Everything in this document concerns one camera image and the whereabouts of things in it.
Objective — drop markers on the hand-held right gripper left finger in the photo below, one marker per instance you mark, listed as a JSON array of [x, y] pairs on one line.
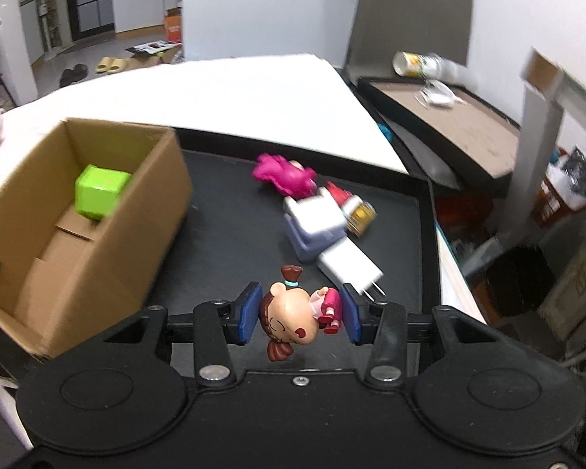
[[247, 313]]

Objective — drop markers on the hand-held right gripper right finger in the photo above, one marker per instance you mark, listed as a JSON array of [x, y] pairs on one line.
[[352, 313]]

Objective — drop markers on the girl figurine with brown pigtails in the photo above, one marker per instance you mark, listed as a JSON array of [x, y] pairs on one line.
[[293, 315]]

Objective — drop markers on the white plug adapter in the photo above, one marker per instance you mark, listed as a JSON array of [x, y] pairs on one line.
[[346, 264]]

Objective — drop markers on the black tray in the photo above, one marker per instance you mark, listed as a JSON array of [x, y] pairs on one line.
[[244, 239]]

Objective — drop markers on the white and purple charger block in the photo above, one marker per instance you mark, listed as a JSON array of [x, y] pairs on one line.
[[312, 224]]

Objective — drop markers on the small red and gold toy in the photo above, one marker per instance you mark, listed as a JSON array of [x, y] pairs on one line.
[[354, 205]]

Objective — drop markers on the pink toy figure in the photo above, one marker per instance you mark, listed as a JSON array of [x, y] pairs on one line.
[[283, 176]]

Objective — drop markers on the brown cardboard box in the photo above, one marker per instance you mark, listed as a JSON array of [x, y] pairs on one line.
[[141, 190]]

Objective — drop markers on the green cube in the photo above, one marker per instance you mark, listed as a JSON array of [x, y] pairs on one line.
[[97, 190]]

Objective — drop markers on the pair of black shoes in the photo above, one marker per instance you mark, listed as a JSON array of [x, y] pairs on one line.
[[74, 73]]

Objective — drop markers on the black framed brown board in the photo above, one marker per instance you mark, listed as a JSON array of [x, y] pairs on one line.
[[449, 127]]

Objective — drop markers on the white mattress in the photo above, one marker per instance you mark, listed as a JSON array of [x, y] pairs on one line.
[[254, 97]]

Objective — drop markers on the white face mask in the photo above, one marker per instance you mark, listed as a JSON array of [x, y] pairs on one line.
[[437, 95]]

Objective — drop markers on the pair of yellow slippers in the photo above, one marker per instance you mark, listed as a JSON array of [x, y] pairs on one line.
[[111, 64]]

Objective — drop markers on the open cardboard box with flyer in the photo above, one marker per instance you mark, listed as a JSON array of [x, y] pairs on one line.
[[151, 53]]

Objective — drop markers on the white desk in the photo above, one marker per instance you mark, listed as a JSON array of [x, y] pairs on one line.
[[542, 122]]

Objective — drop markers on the orange carton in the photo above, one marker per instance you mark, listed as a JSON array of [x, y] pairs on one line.
[[173, 27]]

